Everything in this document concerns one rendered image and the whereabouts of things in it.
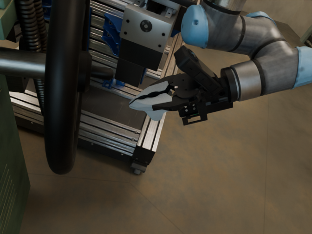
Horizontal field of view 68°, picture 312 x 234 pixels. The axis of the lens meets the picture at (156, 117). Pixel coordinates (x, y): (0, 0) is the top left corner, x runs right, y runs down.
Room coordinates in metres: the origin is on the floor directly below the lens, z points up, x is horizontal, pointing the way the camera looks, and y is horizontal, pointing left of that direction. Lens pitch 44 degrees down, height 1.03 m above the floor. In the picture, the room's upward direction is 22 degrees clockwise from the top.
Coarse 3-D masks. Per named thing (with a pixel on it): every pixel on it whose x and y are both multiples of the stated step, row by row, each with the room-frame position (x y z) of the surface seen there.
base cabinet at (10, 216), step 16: (0, 80) 0.35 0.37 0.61; (0, 96) 0.33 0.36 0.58; (0, 112) 0.31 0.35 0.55; (0, 128) 0.29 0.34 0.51; (16, 128) 0.37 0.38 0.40; (0, 144) 0.27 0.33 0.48; (16, 144) 0.34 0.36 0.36; (0, 160) 0.25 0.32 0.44; (16, 160) 0.32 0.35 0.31; (0, 176) 0.22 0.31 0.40; (16, 176) 0.29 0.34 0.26; (0, 192) 0.20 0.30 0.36; (16, 192) 0.27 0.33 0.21; (0, 208) 0.18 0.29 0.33; (16, 208) 0.24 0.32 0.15; (0, 224) 0.15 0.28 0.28; (16, 224) 0.21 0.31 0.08
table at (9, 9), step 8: (0, 8) 0.24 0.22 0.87; (8, 8) 0.25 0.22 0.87; (16, 8) 0.27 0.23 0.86; (0, 16) 0.22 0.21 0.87; (8, 16) 0.24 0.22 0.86; (16, 16) 0.27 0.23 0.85; (0, 24) 0.22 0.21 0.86; (8, 24) 0.24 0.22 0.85; (0, 32) 0.22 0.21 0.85; (8, 32) 0.23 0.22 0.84
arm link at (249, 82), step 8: (240, 64) 0.43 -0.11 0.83; (248, 64) 0.43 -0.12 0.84; (240, 72) 0.41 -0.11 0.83; (248, 72) 0.41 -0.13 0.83; (256, 72) 0.41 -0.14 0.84; (240, 80) 0.39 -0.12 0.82; (248, 80) 0.40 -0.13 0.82; (256, 80) 0.40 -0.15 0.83; (240, 88) 0.39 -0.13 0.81; (248, 88) 0.39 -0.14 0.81; (256, 88) 0.39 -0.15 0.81; (240, 96) 0.39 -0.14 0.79; (248, 96) 0.39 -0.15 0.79; (256, 96) 0.40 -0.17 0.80
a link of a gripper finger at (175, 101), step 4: (172, 100) 0.35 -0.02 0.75; (176, 100) 0.35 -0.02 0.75; (180, 100) 0.35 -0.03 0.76; (184, 100) 0.35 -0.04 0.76; (188, 100) 0.35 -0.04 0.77; (156, 104) 0.34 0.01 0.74; (160, 104) 0.34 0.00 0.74; (164, 104) 0.34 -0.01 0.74; (168, 104) 0.34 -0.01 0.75; (172, 104) 0.34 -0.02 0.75; (176, 104) 0.34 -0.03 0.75; (180, 104) 0.34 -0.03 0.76; (184, 104) 0.34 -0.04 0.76; (188, 104) 0.34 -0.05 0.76; (152, 108) 0.33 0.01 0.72; (156, 108) 0.33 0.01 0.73; (160, 108) 0.33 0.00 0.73; (164, 108) 0.33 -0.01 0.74; (168, 108) 0.33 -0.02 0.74; (172, 108) 0.33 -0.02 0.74; (176, 108) 0.33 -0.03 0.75; (180, 108) 0.34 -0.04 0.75
